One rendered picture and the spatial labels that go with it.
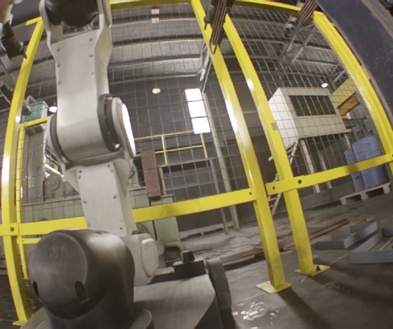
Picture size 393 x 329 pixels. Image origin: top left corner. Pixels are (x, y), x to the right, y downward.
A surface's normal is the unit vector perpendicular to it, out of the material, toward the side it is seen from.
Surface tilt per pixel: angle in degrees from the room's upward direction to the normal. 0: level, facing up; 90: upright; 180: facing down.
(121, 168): 134
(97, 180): 104
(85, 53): 110
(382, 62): 90
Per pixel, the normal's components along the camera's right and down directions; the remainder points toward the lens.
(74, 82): 0.11, 0.06
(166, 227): 0.14, -0.30
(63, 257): 0.07, -0.67
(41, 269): -0.15, -0.52
